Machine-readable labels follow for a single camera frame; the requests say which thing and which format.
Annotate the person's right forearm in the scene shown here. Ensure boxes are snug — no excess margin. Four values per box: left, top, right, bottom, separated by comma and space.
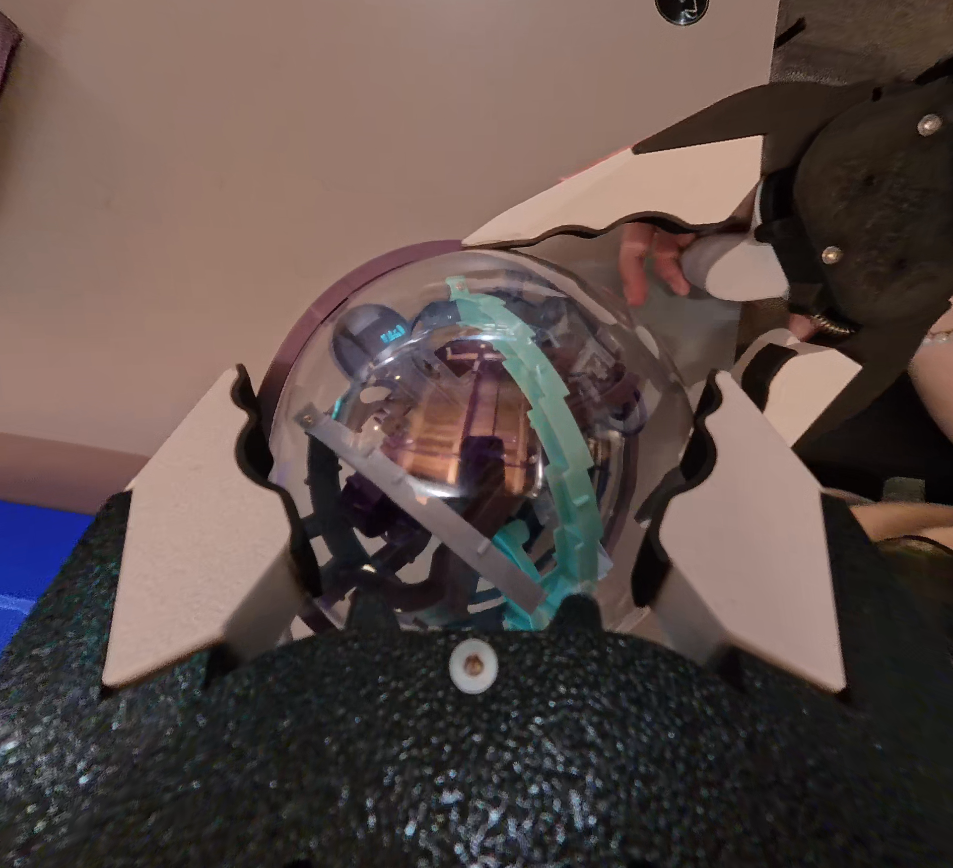
912, 302, 953, 441

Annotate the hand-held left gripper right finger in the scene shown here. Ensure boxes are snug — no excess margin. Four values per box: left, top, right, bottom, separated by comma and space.
631, 369, 850, 696

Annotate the clear plastic maze ball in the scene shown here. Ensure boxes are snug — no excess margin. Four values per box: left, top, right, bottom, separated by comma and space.
257, 240, 697, 634

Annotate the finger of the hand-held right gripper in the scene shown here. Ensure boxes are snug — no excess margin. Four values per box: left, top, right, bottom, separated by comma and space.
462, 134, 768, 249
732, 327, 866, 446

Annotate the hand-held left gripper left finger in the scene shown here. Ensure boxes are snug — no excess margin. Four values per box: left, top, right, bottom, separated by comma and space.
100, 364, 325, 690

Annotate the person's right hand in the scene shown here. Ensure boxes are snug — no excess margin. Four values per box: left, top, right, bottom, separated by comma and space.
620, 222, 697, 308

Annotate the blue plastic bin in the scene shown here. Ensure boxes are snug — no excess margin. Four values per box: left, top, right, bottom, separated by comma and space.
0, 498, 98, 653

